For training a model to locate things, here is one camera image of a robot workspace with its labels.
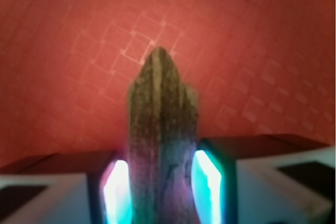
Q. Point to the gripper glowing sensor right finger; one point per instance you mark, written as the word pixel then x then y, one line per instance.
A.
pixel 280 178

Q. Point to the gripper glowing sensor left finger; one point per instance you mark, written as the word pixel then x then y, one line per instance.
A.
pixel 87 187

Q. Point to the brown wood chip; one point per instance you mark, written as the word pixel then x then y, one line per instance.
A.
pixel 163 121

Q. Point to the red plastic tray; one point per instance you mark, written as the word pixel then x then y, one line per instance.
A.
pixel 258 66

